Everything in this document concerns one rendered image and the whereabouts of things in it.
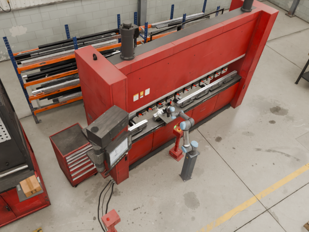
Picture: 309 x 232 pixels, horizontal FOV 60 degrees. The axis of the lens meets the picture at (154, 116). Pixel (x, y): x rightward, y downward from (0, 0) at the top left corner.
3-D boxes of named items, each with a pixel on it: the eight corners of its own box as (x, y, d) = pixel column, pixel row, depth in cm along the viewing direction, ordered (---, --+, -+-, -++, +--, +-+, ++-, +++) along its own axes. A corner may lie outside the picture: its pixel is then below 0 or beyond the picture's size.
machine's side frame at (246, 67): (234, 108, 624) (271, 14, 458) (207, 89, 668) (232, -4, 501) (241, 104, 636) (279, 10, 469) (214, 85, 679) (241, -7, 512)
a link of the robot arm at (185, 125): (192, 151, 421) (191, 121, 396) (184, 154, 416) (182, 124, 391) (189, 148, 431) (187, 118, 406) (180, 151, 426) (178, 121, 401)
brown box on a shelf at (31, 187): (20, 202, 340) (16, 198, 331) (15, 186, 355) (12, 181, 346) (43, 192, 352) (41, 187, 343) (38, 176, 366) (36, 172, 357)
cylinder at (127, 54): (125, 62, 338) (124, 28, 303) (114, 53, 350) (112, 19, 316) (146, 54, 353) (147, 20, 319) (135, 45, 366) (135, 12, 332)
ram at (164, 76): (120, 120, 398) (117, 78, 340) (117, 117, 402) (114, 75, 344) (244, 55, 538) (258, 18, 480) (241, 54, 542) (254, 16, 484)
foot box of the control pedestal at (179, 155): (178, 161, 514) (179, 158, 506) (168, 154, 525) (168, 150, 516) (184, 155, 525) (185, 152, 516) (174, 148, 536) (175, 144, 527)
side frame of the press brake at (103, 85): (117, 185, 473) (109, 84, 306) (92, 153, 516) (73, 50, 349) (128, 177, 484) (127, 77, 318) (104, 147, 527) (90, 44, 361)
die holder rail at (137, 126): (123, 138, 434) (123, 134, 428) (121, 136, 438) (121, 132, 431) (147, 124, 458) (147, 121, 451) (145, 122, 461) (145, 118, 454)
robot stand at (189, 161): (192, 178, 491) (200, 153, 435) (184, 182, 485) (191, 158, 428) (186, 171, 502) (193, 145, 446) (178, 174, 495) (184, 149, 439)
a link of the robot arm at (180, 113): (197, 119, 400) (181, 108, 441) (191, 121, 397) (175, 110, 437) (197, 126, 405) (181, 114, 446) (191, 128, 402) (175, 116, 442)
